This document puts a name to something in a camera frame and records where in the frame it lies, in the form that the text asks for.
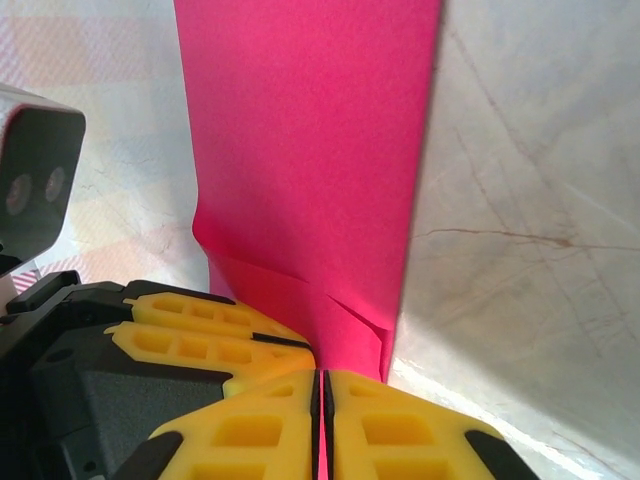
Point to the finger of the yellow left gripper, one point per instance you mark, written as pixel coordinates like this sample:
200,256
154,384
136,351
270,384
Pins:
200,350
200,312

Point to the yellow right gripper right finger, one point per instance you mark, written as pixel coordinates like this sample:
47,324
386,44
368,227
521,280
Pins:
400,435

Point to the magenta cloth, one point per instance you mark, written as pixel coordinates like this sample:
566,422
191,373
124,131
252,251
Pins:
310,150

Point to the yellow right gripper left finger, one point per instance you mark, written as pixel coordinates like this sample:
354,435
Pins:
250,435

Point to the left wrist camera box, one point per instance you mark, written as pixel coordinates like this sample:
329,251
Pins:
40,175

